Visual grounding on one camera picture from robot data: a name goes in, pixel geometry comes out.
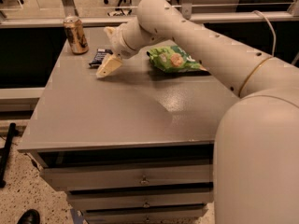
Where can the grey drawer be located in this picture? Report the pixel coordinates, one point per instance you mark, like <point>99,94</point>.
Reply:
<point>127,175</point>
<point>140,198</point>
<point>144,215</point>

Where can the bottom grey drawer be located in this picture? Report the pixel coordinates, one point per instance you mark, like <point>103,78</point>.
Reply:
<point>144,215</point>

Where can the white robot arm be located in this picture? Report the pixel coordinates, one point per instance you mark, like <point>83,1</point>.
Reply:
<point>256,149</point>

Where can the green chip bag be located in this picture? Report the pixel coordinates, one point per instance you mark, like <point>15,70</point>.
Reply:
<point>173,59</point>

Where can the black metal stand leg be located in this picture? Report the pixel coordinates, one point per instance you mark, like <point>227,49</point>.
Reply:
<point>4,152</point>

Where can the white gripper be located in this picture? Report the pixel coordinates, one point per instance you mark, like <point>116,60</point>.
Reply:
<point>120,45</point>

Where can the top grey drawer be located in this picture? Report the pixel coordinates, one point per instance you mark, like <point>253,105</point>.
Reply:
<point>127,175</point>

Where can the grey metal railing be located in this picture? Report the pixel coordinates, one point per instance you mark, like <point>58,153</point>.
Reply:
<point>50,13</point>

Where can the black shoe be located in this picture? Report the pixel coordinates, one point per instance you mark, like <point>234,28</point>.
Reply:
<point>31,216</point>

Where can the orange soda can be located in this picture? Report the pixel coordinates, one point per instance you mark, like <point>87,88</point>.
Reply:
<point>75,35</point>

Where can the blue rxbar blueberry wrapper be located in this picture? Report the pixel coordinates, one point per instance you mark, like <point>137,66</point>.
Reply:
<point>99,57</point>

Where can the grey drawer cabinet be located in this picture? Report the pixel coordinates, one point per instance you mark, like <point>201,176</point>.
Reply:
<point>136,115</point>

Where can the middle grey drawer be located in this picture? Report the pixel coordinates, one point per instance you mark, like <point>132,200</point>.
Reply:
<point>140,198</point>

